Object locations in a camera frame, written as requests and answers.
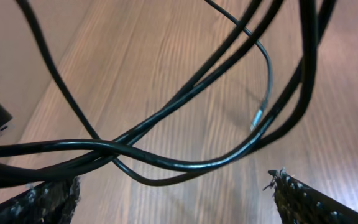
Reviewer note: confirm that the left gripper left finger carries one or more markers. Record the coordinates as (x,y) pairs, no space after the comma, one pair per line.
(47,203)

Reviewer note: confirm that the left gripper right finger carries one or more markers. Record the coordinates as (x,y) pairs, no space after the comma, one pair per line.
(297,202)

